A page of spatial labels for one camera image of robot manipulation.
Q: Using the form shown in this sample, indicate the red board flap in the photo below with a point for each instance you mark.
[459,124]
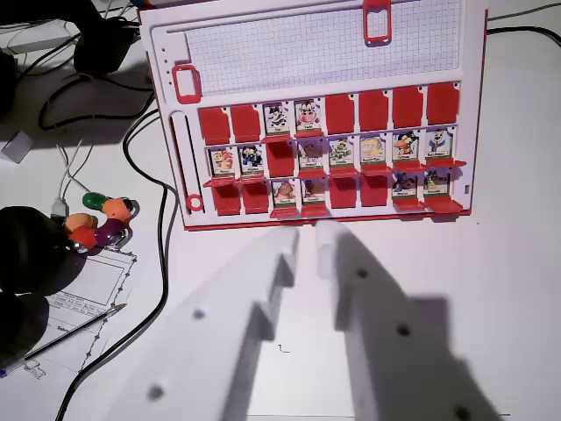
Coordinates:
[221,181]

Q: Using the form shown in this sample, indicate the printed paper sheet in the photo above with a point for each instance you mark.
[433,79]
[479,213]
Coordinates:
[105,280]

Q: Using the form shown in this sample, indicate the pen with clear barrel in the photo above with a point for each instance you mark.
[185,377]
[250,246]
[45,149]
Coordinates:
[66,335]

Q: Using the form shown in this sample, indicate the colourful bulb toy cluster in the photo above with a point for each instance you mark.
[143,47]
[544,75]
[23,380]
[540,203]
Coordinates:
[105,219]

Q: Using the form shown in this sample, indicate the black round object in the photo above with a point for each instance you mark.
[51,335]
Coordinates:
[35,250]
[19,324]

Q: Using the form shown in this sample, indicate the small white block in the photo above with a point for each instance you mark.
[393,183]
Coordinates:
[17,147]

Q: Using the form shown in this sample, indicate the red and white game board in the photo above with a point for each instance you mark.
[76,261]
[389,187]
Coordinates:
[315,66]

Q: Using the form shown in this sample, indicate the black bulky device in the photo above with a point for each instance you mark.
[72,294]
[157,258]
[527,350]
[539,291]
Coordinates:
[103,39]

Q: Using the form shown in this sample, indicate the white power adapter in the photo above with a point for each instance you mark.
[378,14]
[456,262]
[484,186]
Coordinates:
[39,37]

